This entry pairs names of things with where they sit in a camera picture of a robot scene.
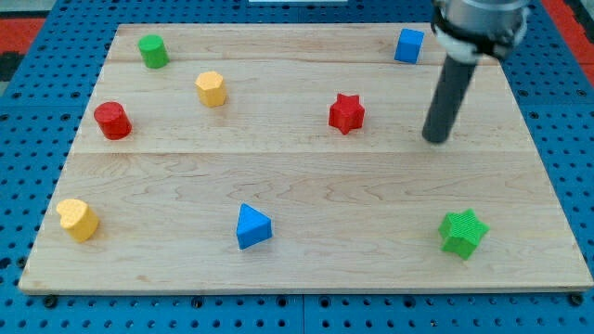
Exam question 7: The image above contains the red star block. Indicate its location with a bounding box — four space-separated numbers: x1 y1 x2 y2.
329 94 365 135

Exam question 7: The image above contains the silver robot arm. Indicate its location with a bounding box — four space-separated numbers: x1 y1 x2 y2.
422 0 529 144

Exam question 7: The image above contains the green cylinder block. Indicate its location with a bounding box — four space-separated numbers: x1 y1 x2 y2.
137 34 170 69

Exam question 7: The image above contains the blue cube block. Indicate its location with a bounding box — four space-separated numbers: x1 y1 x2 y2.
394 28 425 64

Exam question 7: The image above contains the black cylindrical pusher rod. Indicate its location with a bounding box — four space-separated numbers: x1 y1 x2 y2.
421 56 477 144

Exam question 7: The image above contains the yellow hexagon block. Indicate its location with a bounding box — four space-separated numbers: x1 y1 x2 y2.
195 71 227 108

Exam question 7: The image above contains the blue triangle block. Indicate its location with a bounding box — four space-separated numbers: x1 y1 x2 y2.
236 203 273 250

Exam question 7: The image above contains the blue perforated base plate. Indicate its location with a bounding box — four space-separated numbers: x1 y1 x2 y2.
1 0 593 333

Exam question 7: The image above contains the green star block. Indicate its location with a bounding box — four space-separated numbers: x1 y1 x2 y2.
438 209 490 260

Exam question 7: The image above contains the yellow heart block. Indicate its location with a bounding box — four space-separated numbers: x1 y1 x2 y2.
56 199 99 242

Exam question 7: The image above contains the red cylinder block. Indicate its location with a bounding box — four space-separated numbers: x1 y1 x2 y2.
94 101 132 140

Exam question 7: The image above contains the wooden board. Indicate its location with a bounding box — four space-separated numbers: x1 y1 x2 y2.
19 24 593 295

